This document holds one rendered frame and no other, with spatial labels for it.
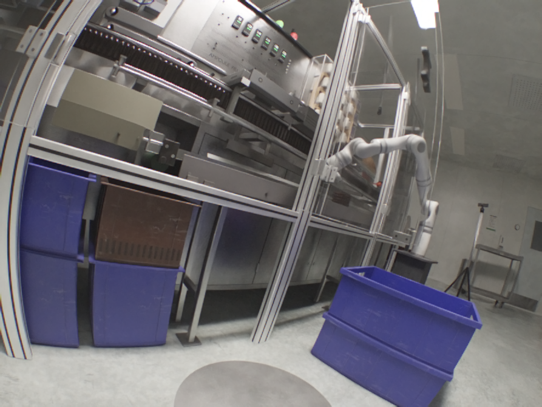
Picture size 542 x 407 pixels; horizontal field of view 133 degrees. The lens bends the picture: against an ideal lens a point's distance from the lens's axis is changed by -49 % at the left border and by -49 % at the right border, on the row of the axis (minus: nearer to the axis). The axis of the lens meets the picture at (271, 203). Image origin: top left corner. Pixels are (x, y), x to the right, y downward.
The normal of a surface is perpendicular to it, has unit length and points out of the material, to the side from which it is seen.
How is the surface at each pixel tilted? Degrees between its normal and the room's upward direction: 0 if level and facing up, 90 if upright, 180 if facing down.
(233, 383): 0
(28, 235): 90
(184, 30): 90
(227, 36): 90
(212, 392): 0
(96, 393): 0
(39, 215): 90
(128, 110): 79
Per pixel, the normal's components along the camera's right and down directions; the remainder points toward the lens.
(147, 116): 0.70, 0.03
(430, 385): -0.70, -0.20
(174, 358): 0.29, -0.96
